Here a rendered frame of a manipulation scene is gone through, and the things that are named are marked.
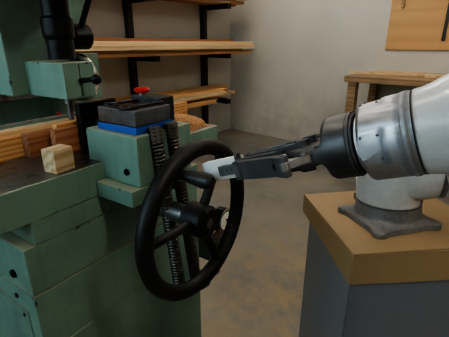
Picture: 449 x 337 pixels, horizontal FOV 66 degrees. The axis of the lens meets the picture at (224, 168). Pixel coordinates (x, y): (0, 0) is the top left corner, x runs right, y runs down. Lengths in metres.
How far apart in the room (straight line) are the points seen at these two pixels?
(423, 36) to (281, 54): 1.45
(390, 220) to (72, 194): 0.70
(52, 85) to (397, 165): 0.64
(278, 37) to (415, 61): 1.48
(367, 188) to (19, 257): 0.74
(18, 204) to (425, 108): 0.54
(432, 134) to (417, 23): 3.31
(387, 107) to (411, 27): 3.30
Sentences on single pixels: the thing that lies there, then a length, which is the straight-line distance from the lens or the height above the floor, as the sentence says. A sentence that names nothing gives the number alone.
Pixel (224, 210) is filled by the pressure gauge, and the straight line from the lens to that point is 0.92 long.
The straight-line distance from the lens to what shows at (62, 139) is 0.74.
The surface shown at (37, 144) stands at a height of 0.92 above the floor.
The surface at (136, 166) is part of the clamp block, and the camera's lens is 0.60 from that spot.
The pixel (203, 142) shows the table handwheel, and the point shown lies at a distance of 0.57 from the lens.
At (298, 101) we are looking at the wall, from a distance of 4.14.
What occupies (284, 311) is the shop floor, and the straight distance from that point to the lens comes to 1.66.
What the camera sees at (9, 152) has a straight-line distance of 0.75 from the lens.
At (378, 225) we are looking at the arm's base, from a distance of 0.91.
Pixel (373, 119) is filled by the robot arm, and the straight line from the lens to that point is 0.38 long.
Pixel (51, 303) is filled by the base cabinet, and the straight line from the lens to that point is 0.71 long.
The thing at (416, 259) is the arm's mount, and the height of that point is 0.66.
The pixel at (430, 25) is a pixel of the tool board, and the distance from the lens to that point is 3.64.
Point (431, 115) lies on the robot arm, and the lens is 0.37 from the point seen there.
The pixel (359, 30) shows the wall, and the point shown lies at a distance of 3.84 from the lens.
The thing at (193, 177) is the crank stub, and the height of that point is 0.92.
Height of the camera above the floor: 1.10
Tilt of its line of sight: 20 degrees down
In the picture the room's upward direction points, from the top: straight up
